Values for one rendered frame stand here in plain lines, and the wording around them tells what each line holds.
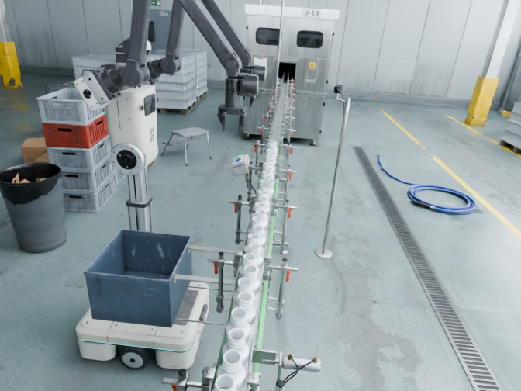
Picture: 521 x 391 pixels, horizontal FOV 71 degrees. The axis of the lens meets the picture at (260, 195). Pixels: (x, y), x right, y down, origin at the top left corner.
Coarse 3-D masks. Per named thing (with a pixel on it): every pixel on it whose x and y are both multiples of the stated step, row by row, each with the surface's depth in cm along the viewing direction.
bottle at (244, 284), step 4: (240, 280) 97; (244, 280) 98; (248, 280) 97; (240, 284) 98; (244, 284) 98; (248, 284) 98; (236, 288) 97; (240, 288) 95; (244, 288) 95; (248, 288) 95; (236, 292) 97; (252, 292) 98; (236, 296) 96; (252, 296) 97; (236, 300) 96; (236, 304) 96
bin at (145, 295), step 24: (120, 240) 157; (144, 240) 159; (168, 240) 158; (96, 264) 137; (120, 264) 159; (144, 264) 164; (168, 264) 163; (96, 288) 132; (120, 288) 131; (144, 288) 130; (168, 288) 129; (96, 312) 137; (120, 312) 136; (144, 312) 135; (168, 312) 134
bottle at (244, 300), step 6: (240, 294) 92; (246, 294) 92; (240, 300) 89; (246, 300) 93; (252, 300) 91; (234, 306) 94; (240, 306) 90; (246, 306) 90; (252, 306) 93; (252, 312) 91; (252, 318) 91; (252, 324) 92; (252, 330) 93; (252, 336) 94
